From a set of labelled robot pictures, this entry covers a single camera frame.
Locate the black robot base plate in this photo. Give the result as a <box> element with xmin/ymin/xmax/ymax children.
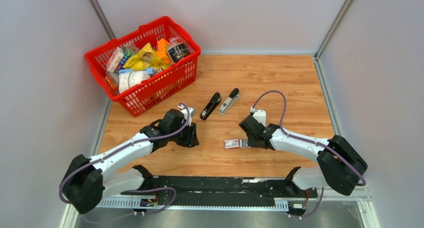
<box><xmin>123</xmin><ymin>174</ymin><xmax>319</xmax><ymax>208</ymax></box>

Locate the red plastic shopping basket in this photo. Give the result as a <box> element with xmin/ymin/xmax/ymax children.
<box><xmin>85</xmin><ymin>16</ymin><xmax>201</xmax><ymax>117</ymax></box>

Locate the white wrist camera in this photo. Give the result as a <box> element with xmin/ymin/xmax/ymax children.
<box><xmin>178</xmin><ymin>103</ymin><xmax>196</xmax><ymax>120</ymax></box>
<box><xmin>250</xmin><ymin>108</ymin><xmax>267</xmax><ymax>126</ymax></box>

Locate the black labelled package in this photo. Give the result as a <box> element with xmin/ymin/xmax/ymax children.
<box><xmin>167</xmin><ymin>43</ymin><xmax>191</xmax><ymax>63</ymax></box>

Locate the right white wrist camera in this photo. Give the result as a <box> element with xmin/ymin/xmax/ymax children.
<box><xmin>250</xmin><ymin>108</ymin><xmax>267</xmax><ymax>126</ymax></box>

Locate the yellow snack bag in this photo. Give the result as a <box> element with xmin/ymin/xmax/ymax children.
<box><xmin>123</xmin><ymin>43</ymin><xmax>169</xmax><ymax>71</ymax></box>

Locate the orange box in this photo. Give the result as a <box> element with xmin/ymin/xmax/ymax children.
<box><xmin>156</xmin><ymin>39</ymin><xmax>173</xmax><ymax>65</ymax></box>

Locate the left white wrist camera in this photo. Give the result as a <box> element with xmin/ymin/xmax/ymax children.
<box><xmin>178</xmin><ymin>103</ymin><xmax>196</xmax><ymax>120</ymax></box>

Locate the white round package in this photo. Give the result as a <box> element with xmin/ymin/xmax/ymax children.
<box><xmin>118</xmin><ymin>71</ymin><xmax>151</xmax><ymax>93</ymax></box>

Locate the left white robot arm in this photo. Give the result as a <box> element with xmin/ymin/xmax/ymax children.
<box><xmin>58</xmin><ymin>103</ymin><xmax>199</xmax><ymax>214</ymax></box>

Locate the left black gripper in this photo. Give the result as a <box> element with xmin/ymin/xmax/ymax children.
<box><xmin>168</xmin><ymin>121</ymin><xmax>200</xmax><ymax>148</ymax></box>

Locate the black and grey stapler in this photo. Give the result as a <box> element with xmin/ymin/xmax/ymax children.
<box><xmin>218</xmin><ymin>88</ymin><xmax>240</xmax><ymax>115</ymax></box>

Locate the white pink box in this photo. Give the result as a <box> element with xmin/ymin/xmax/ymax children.
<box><xmin>106</xmin><ymin>47</ymin><xmax>124</xmax><ymax>73</ymax></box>

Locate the white red staple box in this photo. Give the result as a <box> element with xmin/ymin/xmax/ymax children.
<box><xmin>224</xmin><ymin>139</ymin><xmax>241</xmax><ymax>149</ymax></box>

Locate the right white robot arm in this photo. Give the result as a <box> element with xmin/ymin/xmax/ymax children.
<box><xmin>239</xmin><ymin>115</ymin><xmax>368</xmax><ymax>197</ymax></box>

